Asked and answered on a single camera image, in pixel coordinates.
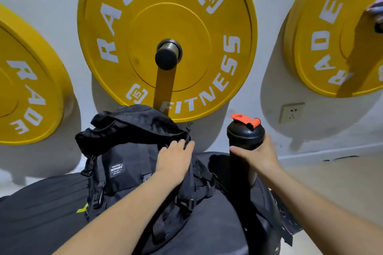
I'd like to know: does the person's right hand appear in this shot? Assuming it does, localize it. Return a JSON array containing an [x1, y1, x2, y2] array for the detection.
[[229, 133, 282, 179]]

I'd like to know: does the person's left hand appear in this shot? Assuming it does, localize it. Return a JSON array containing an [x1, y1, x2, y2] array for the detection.
[[155, 139, 195, 187]]

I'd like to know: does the black shaker bottle red lid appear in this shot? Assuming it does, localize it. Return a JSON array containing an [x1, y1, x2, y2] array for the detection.
[[226, 113, 266, 188]]

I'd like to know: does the black backpack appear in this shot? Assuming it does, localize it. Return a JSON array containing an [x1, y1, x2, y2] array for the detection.
[[75, 104, 220, 245]]

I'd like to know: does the person's right forearm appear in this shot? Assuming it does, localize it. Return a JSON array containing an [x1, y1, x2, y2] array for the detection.
[[260, 166, 383, 255]]

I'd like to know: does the person's left forearm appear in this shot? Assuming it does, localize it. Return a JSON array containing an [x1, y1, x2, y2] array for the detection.
[[52, 173, 182, 255]]

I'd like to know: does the yellow weight plate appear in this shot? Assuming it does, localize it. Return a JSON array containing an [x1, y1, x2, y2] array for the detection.
[[77, 0, 258, 123], [284, 0, 383, 98], [0, 4, 74, 145]]

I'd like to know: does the black padded bench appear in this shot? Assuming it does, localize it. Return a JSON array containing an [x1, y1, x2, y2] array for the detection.
[[0, 152, 303, 255]]

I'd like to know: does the white wall socket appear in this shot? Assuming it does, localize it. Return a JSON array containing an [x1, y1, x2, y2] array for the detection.
[[279, 102, 306, 124]]

